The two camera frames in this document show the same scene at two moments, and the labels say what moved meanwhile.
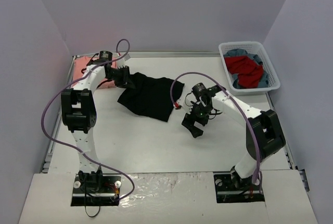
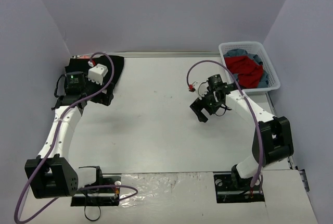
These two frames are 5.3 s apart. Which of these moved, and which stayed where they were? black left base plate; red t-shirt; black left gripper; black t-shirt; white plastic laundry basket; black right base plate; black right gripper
Moved: black t-shirt; black right gripper; black left gripper
Stayed: white plastic laundry basket; black left base plate; red t-shirt; black right base plate
